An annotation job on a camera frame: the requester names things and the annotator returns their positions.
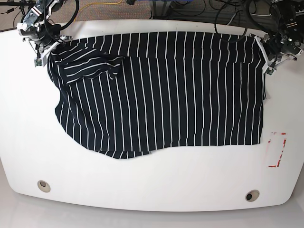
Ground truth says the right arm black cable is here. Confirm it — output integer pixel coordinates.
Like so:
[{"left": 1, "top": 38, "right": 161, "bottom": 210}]
[{"left": 40, "top": 0, "right": 80, "bottom": 43}]

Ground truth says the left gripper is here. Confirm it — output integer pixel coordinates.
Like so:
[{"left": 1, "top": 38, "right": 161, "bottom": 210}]
[{"left": 263, "top": 35, "right": 304, "bottom": 61}]

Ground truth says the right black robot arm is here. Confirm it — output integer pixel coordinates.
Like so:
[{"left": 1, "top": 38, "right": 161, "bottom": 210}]
[{"left": 16, "top": 0, "right": 63, "bottom": 53}]

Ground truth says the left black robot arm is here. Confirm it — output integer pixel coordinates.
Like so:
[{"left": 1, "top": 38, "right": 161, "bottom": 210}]
[{"left": 260, "top": 0, "right": 304, "bottom": 60}]

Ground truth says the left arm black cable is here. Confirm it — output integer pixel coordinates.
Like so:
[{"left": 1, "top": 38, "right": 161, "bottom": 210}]
[{"left": 213, "top": 0, "right": 281, "bottom": 43}]

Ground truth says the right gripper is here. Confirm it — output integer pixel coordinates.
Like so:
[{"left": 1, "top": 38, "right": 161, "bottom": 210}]
[{"left": 18, "top": 22, "right": 61, "bottom": 51}]

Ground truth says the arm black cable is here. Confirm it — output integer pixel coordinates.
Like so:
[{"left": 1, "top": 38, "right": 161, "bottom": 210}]
[
  {"left": 40, "top": 0, "right": 80, "bottom": 43},
  {"left": 213, "top": 0, "right": 281, "bottom": 43}
]

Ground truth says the table cable grommet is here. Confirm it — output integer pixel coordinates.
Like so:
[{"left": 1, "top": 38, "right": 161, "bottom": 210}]
[
  {"left": 37, "top": 180, "right": 51, "bottom": 193},
  {"left": 245, "top": 190, "right": 260, "bottom": 202}
]

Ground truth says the red tape rectangle marking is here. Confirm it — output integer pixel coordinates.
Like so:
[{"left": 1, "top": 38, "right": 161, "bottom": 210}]
[{"left": 266, "top": 132, "right": 287, "bottom": 168}]

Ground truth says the right table cable grommet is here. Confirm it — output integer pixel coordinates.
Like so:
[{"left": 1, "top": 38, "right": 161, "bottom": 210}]
[{"left": 245, "top": 190, "right": 260, "bottom": 202}]

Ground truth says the black tripod stand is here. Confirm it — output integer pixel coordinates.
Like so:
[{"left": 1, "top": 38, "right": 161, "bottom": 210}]
[{"left": 0, "top": 0, "right": 36, "bottom": 29}]

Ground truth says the left table cable grommet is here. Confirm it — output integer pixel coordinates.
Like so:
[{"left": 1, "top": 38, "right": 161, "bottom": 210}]
[{"left": 37, "top": 180, "right": 51, "bottom": 193}]

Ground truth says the yellow floor cable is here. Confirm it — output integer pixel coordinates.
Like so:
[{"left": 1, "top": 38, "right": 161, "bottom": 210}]
[{"left": 78, "top": 1, "right": 122, "bottom": 12}]

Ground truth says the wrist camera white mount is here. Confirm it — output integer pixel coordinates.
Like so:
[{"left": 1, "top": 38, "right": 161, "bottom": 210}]
[
  {"left": 22, "top": 35, "right": 73, "bottom": 67},
  {"left": 250, "top": 34, "right": 297, "bottom": 76}
]

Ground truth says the black white striped T-shirt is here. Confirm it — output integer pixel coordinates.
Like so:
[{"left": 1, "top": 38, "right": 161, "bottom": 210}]
[{"left": 47, "top": 32, "right": 266, "bottom": 159}]

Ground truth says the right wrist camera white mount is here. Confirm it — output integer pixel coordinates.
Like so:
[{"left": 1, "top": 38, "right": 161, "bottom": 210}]
[{"left": 22, "top": 35, "right": 73, "bottom": 67}]

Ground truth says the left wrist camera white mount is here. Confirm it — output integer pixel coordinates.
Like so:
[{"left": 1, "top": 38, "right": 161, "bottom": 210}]
[{"left": 250, "top": 34, "right": 297, "bottom": 76}]

